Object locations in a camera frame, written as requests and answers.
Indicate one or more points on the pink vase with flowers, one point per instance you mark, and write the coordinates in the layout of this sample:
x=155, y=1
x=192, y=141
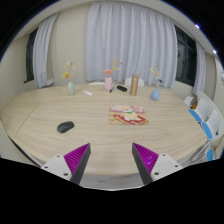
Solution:
x=108, y=74

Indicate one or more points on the dark left window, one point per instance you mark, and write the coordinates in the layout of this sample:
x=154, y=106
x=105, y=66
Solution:
x=29, y=56

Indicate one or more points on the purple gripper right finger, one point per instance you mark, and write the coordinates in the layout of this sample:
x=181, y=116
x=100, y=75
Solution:
x=153, y=166

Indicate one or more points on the cartoon printed mouse pad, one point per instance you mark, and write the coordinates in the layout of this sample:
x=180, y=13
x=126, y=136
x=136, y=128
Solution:
x=127, y=114

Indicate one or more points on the green vase with yellow flowers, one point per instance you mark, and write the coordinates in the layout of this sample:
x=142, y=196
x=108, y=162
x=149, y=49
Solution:
x=69, y=71

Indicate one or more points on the white chair behind table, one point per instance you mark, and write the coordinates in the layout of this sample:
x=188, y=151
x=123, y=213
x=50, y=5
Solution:
x=129, y=80

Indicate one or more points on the white remote control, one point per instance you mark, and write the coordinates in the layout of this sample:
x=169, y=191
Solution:
x=88, y=93

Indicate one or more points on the white chair far right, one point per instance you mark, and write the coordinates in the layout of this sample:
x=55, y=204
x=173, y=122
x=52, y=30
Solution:
x=188, y=100

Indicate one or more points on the black computer mouse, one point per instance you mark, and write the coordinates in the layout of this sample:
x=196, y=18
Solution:
x=65, y=126

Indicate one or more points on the dark right window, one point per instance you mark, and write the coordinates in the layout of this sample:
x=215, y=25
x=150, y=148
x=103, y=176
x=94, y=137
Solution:
x=186, y=58

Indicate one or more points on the white chair blue cushion near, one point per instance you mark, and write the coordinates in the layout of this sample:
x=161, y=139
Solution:
x=212, y=129

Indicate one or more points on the blue vase with dried flowers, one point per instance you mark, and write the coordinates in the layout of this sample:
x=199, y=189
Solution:
x=155, y=92

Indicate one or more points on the white left curtain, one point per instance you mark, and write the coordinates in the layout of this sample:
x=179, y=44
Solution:
x=40, y=50

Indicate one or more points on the black glasses case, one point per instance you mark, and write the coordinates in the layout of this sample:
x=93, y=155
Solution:
x=121, y=88

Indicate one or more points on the large white centre curtain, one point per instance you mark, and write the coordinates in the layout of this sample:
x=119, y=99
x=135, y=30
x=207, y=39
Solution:
x=137, y=39

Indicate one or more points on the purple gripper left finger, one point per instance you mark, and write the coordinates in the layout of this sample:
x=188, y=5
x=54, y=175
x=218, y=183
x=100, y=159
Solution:
x=70, y=166

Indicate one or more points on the white right curtain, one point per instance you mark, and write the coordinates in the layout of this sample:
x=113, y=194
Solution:
x=200, y=70

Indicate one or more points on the white chair blue cushion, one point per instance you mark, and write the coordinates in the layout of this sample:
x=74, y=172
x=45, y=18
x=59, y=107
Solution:
x=200, y=112
x=212, y=129

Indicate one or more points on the dark window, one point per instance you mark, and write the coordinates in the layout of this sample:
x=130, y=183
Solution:
x=186, y=58
x=29, y=56

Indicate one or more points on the tan thermos bottle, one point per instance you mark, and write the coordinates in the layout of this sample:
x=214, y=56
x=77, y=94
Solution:
x=134, y=85

